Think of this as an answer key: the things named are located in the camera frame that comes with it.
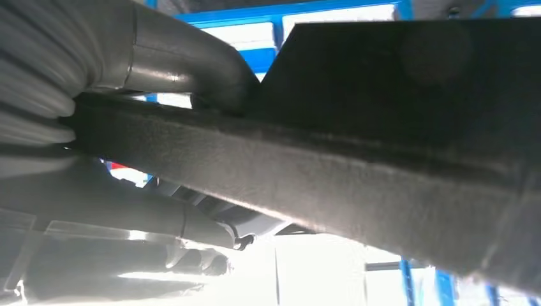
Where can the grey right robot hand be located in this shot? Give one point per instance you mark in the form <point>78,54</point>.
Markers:
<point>190,63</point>

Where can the blue metal shelf rack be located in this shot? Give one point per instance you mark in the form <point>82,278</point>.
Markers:
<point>444,287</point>
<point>258,61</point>

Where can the white plastic bin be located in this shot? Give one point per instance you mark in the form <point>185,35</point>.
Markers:
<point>236,36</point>
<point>338,13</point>

